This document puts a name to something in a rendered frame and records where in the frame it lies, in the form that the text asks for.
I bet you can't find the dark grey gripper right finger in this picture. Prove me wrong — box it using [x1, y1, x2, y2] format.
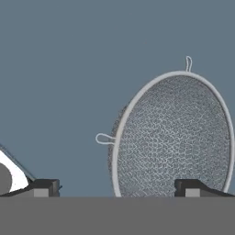
[173, 178, 235, 198]

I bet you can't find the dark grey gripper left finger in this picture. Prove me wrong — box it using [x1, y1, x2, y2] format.
[0, 178, 63, 198]

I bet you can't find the silver mesh tea strainer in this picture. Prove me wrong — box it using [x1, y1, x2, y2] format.
[95, 55, 235, 198]

